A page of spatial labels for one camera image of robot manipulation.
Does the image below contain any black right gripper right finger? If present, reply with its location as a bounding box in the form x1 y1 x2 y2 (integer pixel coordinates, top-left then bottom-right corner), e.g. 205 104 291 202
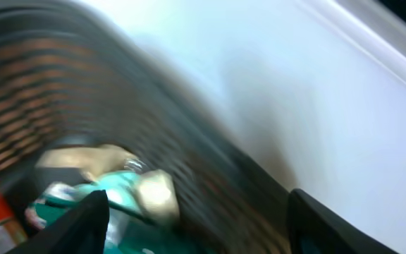
286 188 397 254

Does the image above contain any teal wet wipes pack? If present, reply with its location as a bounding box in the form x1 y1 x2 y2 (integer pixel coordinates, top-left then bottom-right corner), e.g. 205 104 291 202
42 171 143 218

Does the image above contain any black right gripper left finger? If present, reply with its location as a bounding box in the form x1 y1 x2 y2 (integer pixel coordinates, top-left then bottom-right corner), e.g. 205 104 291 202
9 190 109 254

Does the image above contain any green coffee sachet bag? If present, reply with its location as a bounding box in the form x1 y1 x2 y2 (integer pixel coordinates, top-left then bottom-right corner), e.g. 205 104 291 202
25 199 215 254

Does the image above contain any grey plastic basket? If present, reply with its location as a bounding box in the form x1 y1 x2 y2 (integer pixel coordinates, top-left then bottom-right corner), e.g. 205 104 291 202
0 1 289 254

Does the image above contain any beige bread bag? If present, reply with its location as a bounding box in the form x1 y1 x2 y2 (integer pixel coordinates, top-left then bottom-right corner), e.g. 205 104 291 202
36 144 180 226

